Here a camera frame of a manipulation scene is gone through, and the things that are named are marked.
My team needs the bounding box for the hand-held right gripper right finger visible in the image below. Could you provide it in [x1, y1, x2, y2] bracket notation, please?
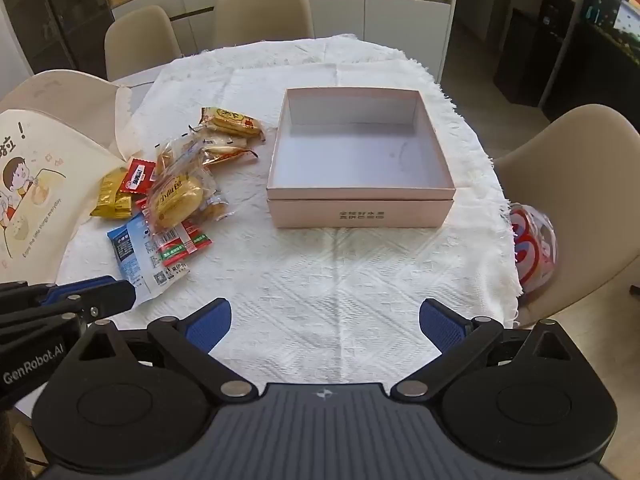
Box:
[390, 298, 581, 403]

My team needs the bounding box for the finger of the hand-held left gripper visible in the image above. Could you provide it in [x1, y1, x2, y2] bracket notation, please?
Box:
[0, 275, 115, 311]
[0, 280, 137, 333]

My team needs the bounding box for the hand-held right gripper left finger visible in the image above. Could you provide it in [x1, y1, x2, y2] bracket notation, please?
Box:
[65, 298, 256, 403]

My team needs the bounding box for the blue snack packet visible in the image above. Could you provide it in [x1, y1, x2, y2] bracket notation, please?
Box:
[106, 212, 191, 308]

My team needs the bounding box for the red green sausage packet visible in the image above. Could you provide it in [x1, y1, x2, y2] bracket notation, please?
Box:
[180, 220, 211, 254]
[155, 227, 192, 267]

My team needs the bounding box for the gold snack packet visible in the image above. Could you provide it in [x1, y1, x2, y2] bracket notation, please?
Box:
[90, 167, 129, 217]
[112, 192, 134, 221]

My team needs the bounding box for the round bread packet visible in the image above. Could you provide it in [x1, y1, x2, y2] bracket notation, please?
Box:
[147, 160, 221, 234]

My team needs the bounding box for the brown cookie packet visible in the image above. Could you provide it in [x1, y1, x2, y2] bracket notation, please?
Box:
[200, 187, 236, 222]

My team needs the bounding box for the red snack packet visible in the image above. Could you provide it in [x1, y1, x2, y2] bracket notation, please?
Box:
[119, 157, 157, 195]

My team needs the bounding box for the pink cardboard box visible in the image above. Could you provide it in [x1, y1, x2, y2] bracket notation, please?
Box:
[266, 87, 457, 229]

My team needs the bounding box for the clear bread packet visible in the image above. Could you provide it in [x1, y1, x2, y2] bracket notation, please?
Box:
[155, 137, 202, 176]

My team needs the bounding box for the clear cracker packet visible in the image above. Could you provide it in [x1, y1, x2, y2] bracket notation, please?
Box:
[200, 147, 260, 166]

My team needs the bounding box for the pale cracker packet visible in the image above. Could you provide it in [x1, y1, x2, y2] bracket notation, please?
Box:
[192, 130, 251, 154]

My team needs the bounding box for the orange cracker packet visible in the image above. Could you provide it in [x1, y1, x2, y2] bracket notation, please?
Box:
[200, 106, 265, 137]

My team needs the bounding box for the cream cartoon tote bag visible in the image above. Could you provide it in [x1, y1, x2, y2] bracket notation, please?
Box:
[0, 84, 151, 286]

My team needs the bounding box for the red white plastic bag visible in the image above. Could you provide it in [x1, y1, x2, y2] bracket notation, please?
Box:
[509, 202, 559, 306]

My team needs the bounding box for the white textured tablecloth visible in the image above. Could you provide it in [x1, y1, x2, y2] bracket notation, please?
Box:
[56, 34, 523, 386]

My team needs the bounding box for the beige dining chair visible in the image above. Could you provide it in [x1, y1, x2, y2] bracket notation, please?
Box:
[0, 69, 133, 126]
[104, 5, 182, 82]
[492, 104, 640, 331]
[212, 0, 316, 51]

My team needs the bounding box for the dark glass display cabinet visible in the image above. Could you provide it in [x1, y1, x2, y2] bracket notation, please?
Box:
[0, 0, 118, 81]

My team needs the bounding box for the black air purifier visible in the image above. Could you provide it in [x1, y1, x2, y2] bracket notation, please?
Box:
[494, 7, 543, 107]

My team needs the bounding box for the black tank stand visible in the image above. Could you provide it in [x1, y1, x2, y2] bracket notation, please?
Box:
[545, 22, 640, 137]

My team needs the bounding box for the black water dispenser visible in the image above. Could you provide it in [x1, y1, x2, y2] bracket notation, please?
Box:
[537, 0, 577, 107]

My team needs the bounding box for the white sideboard cabinet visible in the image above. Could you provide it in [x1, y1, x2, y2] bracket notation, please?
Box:
[110, 0, 458, 83]

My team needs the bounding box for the fish tank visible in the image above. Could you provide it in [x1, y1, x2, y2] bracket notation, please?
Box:
[582, 0, 640, 66]

